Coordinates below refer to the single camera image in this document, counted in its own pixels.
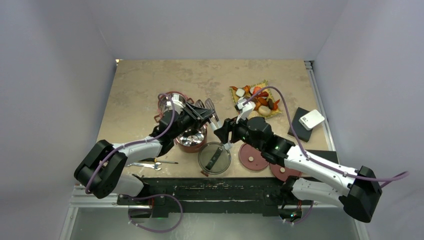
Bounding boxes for red round lid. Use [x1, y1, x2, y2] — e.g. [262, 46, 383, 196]
[269, 164, 302, 182]
[238, 143, 269, 171]

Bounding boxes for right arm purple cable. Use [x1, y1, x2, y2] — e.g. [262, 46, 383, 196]
[243, 86, 410, 183]

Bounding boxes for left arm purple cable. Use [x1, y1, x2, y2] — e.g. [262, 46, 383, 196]
[84, 93, 176, 195]

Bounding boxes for far red steel pot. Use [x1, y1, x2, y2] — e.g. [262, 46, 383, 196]
[153, 91, 194, 123]

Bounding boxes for right red round lid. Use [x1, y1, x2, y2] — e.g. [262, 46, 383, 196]
[269, 164, 302, 182]

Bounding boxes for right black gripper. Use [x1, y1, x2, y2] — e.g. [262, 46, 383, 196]
[214, 111, 264, 152]

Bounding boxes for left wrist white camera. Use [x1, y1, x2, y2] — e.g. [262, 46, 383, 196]
[163, 100, 179, 113]

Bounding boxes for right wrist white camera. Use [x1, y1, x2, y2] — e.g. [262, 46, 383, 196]
[234, 98, 256, 124]

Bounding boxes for white small box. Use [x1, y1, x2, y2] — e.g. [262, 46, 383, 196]
[298, 109, 325, 131]

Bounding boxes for wrist white camera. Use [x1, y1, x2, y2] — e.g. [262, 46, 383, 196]
[234, 98, 256, 124]
[163, 100, 179, 113]

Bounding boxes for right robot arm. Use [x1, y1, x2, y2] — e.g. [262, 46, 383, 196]
[214, 117, 383, 223]

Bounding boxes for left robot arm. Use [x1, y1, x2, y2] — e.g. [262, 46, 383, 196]
[73, 103, 215, 205]

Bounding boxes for transparent grey pot lid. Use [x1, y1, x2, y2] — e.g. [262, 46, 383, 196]
[198, 142, 232, 177]

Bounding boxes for left red round lid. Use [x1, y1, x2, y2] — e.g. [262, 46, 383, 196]
[238, 143, 269, 171]

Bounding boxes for metal serving tongs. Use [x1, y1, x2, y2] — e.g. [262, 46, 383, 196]
[194, 98, 223, 131]

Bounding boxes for near red steel pot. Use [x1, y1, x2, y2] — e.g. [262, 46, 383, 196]
[174, 125, 208, 153]

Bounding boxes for aluminium frame rail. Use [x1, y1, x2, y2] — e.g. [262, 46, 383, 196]
[60, 59, 369, 240]

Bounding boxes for yellow black screwdriver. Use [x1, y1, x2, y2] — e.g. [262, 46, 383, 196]
[142, 158, 178, 164]

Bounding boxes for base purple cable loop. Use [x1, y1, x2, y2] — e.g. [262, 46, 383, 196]
[127, 194, 184, 234]

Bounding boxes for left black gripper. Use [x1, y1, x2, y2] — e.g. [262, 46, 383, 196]
[170, 102, 214, 140]

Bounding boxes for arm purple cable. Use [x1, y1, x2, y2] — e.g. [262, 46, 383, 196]
[243, 86, 410, 183]
[84, 93, 176, 195]

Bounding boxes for red steel pot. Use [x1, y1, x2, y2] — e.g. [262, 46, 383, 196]
[153, 91, 194, 123]
[174, 125, 208, 153]

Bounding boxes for silver open-end wrench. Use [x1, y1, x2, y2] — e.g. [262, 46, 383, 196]
[127, 162, 162, 171]

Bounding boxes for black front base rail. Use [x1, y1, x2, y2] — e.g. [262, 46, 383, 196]
[117, 177, 311, 218]

